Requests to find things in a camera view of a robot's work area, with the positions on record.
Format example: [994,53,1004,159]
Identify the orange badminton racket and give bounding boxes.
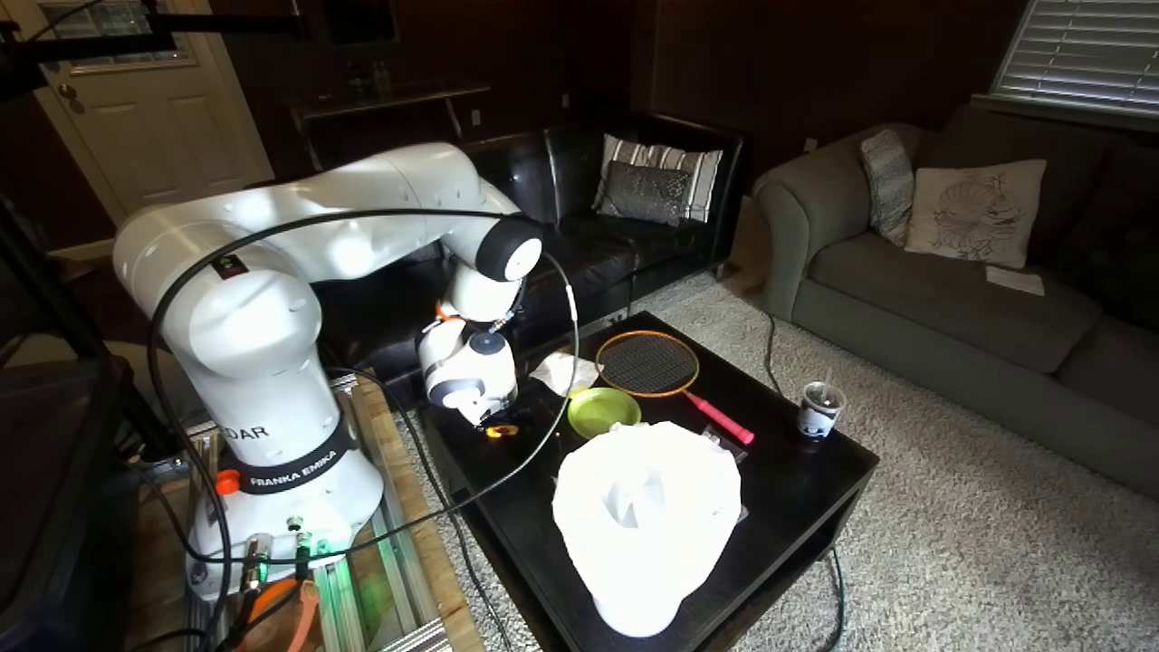
[595,329,756,447]

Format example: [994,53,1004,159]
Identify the white plastic bag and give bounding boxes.
[552,420,743,638]

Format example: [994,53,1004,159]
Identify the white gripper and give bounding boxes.
[421,317,517,424]

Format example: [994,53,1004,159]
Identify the black leather sofa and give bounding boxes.
[320,114,745,379]

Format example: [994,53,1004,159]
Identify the striped pillow on grey sofa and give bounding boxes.
[858,131,912,246]

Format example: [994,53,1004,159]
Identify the cup with dark drink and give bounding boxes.
[796,379,845,440]

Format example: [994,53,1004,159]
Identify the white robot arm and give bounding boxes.
[111,139,545,602]

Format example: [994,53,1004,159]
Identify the black coffee table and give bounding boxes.
[423,316,877,652]

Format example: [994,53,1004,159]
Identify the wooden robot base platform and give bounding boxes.
[188,377,481,652]

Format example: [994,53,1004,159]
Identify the white crumpled paper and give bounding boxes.
[532,352,600,395]

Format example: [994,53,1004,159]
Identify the grey sofa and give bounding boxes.
[753,108,1159,499]

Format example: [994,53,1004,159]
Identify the black cable on robot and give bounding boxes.
[142,206,587,652]

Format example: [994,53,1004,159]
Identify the yellow-green plate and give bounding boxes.
[567,387,640,439]

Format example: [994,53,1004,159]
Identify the white paper on sofa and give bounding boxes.
[986,265,1047,295]

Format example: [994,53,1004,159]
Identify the white window blinds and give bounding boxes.
[988,0,1159,119]

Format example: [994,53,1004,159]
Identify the cream square pillow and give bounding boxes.
[907,159,1047,269]

